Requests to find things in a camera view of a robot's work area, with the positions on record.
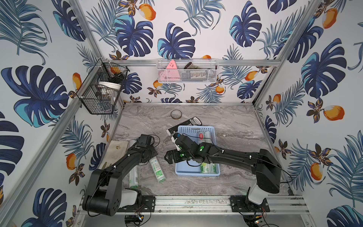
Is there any plastic wrap roll red label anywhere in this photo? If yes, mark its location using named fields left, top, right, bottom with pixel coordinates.
left=149, top=157, right=166, bottom=183

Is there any plastic wrap roll green print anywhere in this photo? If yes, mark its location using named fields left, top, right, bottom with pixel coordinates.
left=198, top=131, right=212, bottom=174

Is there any plastic wrap roll green label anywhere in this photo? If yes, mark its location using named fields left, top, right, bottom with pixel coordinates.
left=205, top=131, right=218, bottom=174

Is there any plastic wrap roll white label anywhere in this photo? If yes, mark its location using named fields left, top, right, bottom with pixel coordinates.
left=129, top=166, right=139, bottom=189

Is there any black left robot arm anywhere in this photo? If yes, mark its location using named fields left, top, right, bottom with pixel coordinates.
left=82, top=145, right=157, bottom=217

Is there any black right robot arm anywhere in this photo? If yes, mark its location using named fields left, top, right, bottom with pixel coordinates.
left=164, top=141, right=282, bottom=205

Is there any light blue perforated plastic basket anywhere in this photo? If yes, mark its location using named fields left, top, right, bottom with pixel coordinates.
left=175, top=125, right=221, bottom=177

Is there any black plastic wrap dispenser box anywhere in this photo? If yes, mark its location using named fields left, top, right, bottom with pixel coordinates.
left=167, top=117, right=203, bottom=136

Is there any dark brush in mesh basket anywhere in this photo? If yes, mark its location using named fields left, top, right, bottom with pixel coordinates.
left=179, top=62, right=219, bottom=83

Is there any beige cloth glove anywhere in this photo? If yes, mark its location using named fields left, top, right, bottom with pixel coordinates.
left=98, top=141, right=129, bottom=170

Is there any pink triangular item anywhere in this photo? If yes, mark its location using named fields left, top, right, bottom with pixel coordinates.
left=158, top=60, right=181, bottom=83

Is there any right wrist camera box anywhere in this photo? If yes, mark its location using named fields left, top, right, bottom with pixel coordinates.
left=173, top=133, right=197, bottom=150

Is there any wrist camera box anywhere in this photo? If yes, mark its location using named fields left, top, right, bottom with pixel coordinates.
left=136, top=134, right=152, bottom=148
left=173, top=133, right=197, bottom=150

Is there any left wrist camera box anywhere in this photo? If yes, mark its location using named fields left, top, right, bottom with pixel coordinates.
left=136, top=134, right=152, bottom=148

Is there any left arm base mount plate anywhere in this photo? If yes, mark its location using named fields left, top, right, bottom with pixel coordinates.
left=119, top=189, right=156, bottom=213

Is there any aluminium front rail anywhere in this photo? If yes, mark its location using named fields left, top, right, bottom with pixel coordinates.
left=117, top=195, right=310, bottom=215

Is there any white bowl in wire basket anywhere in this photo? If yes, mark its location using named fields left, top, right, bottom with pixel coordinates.
left=98, top=81, right=121, bottom=105

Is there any black wire wall basket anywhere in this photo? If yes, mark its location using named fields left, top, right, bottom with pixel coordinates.
left=76, top=59, right=130, bottom=115

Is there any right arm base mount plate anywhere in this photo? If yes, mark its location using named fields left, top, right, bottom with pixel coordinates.
left=230, top=195, right=270, bottom=213

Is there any white mesh wall basket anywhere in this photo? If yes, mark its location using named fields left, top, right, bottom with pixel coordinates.
left=156, top=59, right=219, bottom=83

